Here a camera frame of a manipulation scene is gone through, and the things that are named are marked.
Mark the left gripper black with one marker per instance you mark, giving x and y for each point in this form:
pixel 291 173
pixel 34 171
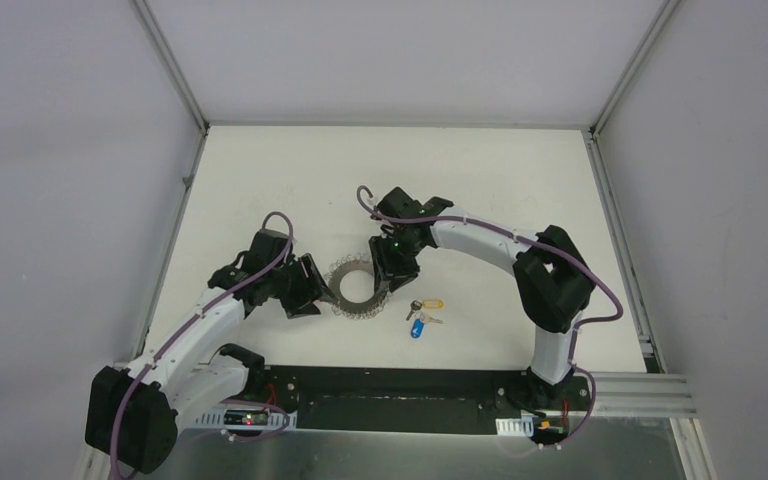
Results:
pixel 298 287

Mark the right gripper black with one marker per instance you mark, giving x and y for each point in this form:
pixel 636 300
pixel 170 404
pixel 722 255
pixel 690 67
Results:
pixel 386 270

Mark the metal disc with key rings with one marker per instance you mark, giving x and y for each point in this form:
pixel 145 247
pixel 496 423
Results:
pixel 351 279

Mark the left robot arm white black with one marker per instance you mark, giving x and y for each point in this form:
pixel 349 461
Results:
pixel 136 413

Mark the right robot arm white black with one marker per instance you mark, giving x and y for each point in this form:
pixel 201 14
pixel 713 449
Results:
pixel 550 274

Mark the silver key on yellow tag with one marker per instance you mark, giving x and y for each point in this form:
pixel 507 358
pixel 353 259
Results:
pixel 415 307

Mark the yellow key tag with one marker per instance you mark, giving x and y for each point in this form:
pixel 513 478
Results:
pixel 433 304

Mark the blue key tag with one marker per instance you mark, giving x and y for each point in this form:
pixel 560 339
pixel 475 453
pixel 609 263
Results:
pixel 417 329

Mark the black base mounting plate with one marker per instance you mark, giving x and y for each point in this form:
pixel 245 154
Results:
pixel 460 402

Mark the aluminium frame rail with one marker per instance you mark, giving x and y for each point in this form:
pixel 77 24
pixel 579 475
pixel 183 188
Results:
pixel 639 395

